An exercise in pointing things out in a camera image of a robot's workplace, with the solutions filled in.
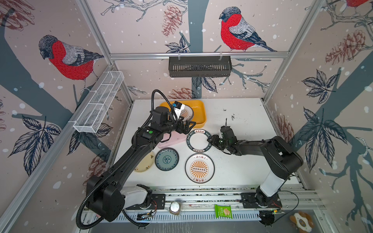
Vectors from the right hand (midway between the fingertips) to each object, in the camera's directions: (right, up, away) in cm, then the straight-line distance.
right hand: (208, 142), depth 94 cm
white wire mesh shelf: (-63, +23, -18) cm, 69 cm away
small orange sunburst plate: (-14, +19, +15) cm, 28 cm away
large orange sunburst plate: (-6, -14, -9) cm, 18 cm away
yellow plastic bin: (-5, +24, +21) cm, 32 cm away
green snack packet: (+4, -29, -24) cm, 38 cm away
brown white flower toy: (+41, -31, -29) cm, 59 cm away
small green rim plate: (-8, +1, 0) cm, 8 cm away
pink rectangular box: (-19, +7, -25) cm, 32 cm away
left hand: (-12, +16, -21) cm, 29 cm away
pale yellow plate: (-38, -12, -8) cm, 41 cm away
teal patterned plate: (-26, -9, -6) cm, 29 cm away
